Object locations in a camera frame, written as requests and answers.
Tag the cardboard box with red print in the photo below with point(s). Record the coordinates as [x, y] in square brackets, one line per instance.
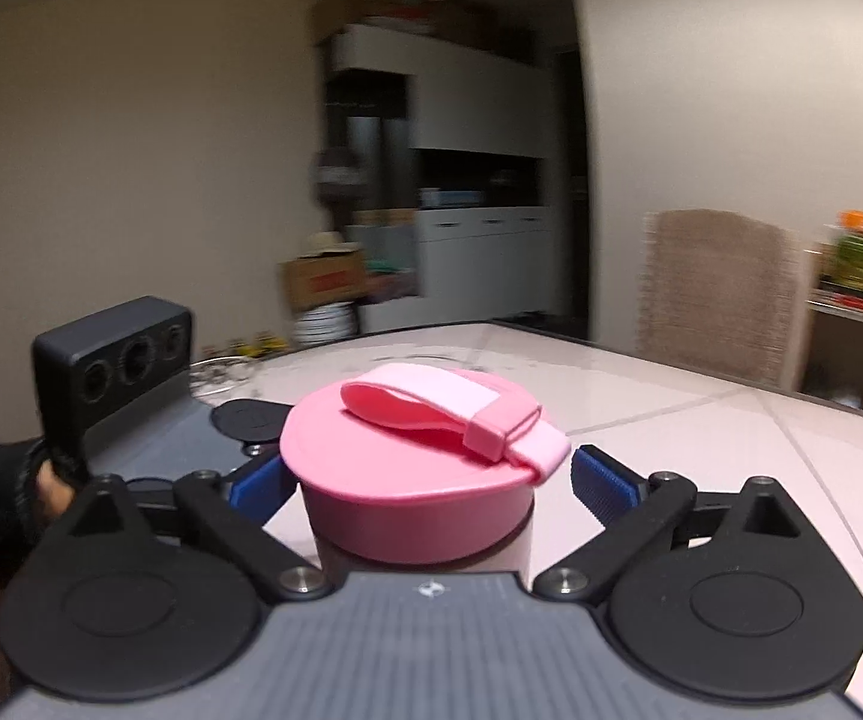
[323, 281]

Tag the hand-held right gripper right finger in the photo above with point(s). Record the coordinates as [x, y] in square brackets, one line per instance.
[608, 487]

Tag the green pickle jar orange lid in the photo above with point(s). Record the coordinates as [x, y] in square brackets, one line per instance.
[855, 259]

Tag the pink cartoon printed bottle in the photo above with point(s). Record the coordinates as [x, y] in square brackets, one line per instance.
[510, 559]

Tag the stack of white plates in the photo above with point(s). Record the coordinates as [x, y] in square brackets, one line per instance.
[323, 326]

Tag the white and dark cabinet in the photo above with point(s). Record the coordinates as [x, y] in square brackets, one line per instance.
[476, 105]

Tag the brown storage carton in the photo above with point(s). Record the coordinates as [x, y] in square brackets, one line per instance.
[446, 19]

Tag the hanging grey bag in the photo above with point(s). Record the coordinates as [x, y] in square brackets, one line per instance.
[338, 176]

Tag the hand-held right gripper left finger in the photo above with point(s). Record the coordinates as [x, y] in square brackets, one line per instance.
[259, 484]

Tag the beige quilted chair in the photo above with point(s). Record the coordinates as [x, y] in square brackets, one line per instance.
[716, 292]

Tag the dark door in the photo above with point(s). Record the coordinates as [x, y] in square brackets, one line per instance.
[574, 240]

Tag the person's left hand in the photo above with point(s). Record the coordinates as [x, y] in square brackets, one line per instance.
[53, 493]

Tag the wooden side shelf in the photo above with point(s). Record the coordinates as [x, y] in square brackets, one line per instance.
[851, 345]

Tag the straw hat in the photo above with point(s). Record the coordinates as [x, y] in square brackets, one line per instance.
[330, 244]

